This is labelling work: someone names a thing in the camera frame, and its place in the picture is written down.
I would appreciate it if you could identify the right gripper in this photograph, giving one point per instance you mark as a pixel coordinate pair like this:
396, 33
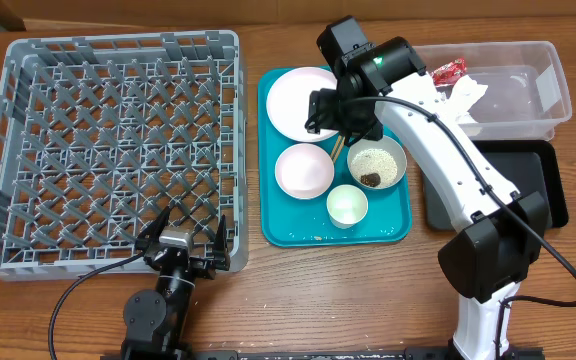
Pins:
321, 111

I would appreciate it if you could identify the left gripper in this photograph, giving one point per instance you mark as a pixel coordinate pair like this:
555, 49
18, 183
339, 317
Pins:
206, 268

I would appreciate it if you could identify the pile of white rice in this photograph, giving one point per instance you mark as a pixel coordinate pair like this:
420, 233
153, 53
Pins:
375, 161

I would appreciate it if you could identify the grey bowl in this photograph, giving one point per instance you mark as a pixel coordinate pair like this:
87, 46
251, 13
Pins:
386, 143

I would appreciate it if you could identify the dark brown food piece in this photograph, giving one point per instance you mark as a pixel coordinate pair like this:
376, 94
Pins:
371, 180

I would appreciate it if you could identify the small pink bowl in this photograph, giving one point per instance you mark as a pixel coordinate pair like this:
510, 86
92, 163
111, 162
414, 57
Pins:
304, 171

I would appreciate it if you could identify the white cup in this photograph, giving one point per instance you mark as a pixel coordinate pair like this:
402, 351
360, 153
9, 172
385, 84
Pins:
346, 205

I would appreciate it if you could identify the red snack wrapper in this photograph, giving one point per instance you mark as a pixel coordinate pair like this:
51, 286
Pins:
449, 73

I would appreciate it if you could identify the white napkin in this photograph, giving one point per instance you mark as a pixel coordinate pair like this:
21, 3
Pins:
465, 93

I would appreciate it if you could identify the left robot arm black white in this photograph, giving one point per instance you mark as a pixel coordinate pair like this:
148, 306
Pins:
155, 318

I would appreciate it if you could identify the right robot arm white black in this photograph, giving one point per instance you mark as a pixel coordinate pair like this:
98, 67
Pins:
499, 231

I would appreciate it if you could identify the grey plastic dishwasher rack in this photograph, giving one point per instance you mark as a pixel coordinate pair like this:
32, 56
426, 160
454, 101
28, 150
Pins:
98, 134

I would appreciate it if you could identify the clear plastic waste bin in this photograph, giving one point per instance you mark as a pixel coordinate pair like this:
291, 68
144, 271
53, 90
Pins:
527, 94

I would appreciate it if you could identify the black waste tray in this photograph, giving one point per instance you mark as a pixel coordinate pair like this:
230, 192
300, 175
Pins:
532, 166

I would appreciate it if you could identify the large pink round plate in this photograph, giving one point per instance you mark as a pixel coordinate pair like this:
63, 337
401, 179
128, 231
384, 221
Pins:
288, 100

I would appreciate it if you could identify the teal plastic serving tray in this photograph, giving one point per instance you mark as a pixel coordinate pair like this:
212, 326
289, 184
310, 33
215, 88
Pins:
289, 222

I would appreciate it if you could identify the cardboard panel backdrop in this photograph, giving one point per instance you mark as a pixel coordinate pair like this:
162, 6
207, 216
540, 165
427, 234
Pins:
13, 13

